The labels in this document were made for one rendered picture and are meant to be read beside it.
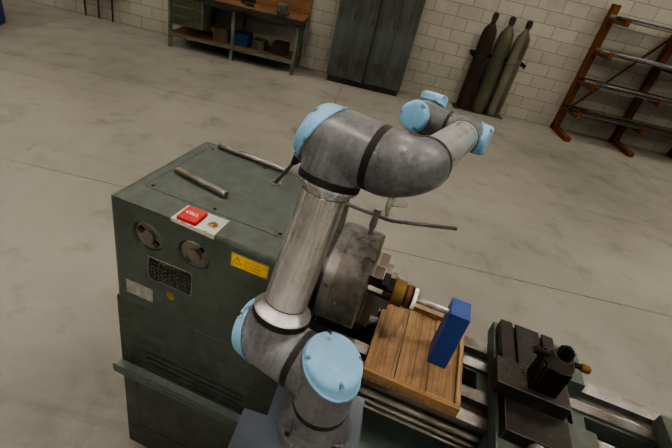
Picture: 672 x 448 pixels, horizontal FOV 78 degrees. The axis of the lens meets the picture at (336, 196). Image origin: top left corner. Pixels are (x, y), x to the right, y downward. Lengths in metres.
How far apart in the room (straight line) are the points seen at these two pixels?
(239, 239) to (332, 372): 0.48
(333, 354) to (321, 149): 0.38
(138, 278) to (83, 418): 1.03
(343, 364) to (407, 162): 0.39
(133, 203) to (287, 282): 0.61
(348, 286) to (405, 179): 0.61
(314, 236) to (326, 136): 0.18
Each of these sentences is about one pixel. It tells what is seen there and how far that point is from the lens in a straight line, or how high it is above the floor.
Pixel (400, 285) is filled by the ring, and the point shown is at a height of 1.12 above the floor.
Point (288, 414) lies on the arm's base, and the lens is 0.93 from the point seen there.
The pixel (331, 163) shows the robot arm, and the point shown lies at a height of 1.66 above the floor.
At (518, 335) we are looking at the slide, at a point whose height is 0.97.
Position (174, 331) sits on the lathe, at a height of 0.81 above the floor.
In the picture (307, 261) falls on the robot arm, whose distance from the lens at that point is 0.75.
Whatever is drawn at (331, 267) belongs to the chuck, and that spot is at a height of 1.18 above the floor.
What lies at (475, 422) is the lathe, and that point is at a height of 0.86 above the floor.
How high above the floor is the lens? 1.95
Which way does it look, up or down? 30 degrees down
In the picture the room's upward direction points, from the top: 14 degrees clockwise
